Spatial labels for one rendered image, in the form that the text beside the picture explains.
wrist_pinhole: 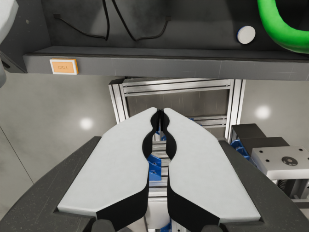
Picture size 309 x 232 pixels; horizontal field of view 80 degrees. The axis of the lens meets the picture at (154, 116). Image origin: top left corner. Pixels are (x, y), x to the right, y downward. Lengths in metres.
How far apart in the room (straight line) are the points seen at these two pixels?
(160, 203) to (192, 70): 0.44
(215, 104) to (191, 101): 0.16
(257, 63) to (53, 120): 1.63
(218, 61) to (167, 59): 0.10
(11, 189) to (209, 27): 2.56
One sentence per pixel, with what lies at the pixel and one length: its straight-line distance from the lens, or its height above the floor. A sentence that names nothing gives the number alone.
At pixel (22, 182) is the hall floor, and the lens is 2.55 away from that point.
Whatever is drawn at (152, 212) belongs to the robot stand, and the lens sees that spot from 0.71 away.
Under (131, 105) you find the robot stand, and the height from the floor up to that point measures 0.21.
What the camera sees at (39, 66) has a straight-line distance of 0.48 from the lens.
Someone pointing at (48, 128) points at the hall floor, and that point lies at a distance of 1.89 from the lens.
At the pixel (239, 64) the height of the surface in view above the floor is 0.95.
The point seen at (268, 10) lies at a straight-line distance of 0.22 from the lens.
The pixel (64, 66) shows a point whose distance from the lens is 0.44.
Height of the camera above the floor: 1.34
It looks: 61 degrees down
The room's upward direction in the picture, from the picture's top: 175 degrees counter-clockwise
